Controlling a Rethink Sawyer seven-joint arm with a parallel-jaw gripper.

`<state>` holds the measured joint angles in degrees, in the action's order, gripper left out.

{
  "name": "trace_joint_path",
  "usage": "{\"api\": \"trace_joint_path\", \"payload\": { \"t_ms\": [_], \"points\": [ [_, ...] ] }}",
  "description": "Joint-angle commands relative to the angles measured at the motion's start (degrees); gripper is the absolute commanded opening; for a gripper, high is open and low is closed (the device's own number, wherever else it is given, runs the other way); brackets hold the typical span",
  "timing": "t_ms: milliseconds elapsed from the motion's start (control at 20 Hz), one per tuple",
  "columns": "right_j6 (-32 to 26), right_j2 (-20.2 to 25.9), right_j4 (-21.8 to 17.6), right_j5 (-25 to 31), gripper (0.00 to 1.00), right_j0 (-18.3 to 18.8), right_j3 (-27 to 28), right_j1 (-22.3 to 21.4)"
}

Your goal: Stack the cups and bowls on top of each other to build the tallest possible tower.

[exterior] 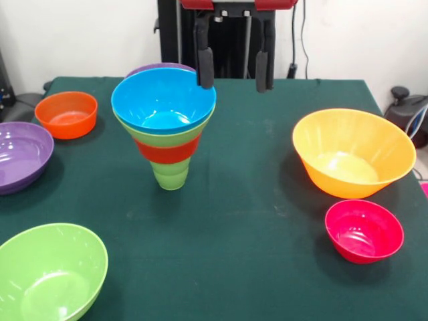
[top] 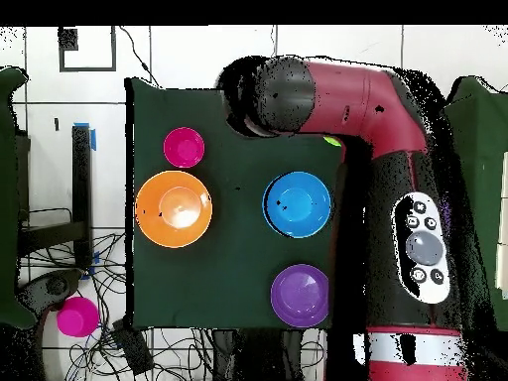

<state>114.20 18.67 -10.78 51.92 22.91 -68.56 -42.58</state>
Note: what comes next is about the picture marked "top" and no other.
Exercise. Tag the blue bowl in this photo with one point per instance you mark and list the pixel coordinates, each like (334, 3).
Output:
(297, 204)

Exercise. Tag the large green bowl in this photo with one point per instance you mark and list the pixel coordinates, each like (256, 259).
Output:
(332, 141)

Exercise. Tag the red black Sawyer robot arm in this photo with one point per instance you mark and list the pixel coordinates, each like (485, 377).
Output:
(357, 99)

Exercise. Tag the dark green table cloth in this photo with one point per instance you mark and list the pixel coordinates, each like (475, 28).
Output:
(238, 258)

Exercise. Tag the large orange bowl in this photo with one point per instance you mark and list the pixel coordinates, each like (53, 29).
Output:
(174, 209)

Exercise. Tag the pink bowl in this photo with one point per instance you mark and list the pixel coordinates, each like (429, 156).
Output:
(184, 147)

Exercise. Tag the purple bowl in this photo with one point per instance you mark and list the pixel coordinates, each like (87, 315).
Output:
(299, 295)

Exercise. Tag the black power adapter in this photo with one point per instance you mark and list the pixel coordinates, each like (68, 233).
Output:
(133, 347)

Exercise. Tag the pink cup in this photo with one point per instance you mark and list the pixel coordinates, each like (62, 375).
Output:
(77, 316)

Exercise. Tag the black grey base foot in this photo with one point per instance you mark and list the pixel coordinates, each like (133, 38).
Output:
(55, 285)

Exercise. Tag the green cloth covered table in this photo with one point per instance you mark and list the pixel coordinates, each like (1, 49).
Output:
(488, 158)
(8, 198)

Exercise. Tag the black pedestal column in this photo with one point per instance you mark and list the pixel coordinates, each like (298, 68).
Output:
(258, 357)

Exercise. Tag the black metal stool frame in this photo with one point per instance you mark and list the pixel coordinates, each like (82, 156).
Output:
(81, 178)

